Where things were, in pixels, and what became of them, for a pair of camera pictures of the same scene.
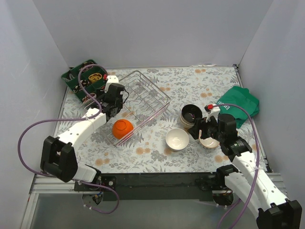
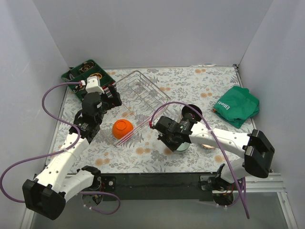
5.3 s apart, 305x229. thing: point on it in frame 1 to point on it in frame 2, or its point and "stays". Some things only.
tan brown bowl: x=188 y=113 stays
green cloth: x=242 y=98 stays
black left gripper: x=108 y=96 to x=111 y=96
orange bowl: x=122 y=127 stays
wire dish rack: x=143 y=100 stays
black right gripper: x=200 y=130 to x=161 y=124
